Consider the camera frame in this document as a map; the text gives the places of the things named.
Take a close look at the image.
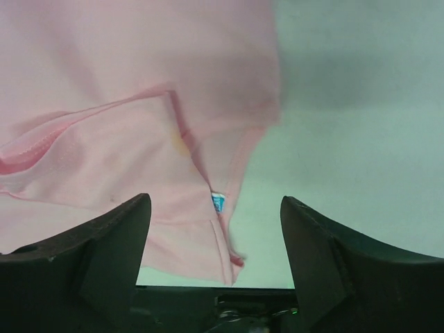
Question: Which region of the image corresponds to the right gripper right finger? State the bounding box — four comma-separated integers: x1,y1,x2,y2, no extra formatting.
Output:
280,196,443,332

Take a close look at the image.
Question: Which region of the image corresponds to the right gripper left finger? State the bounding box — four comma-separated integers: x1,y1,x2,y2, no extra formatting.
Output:
1,194,151,332

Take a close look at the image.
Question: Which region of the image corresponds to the pink t shirt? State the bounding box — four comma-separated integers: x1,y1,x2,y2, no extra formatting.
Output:
1,1,280,285

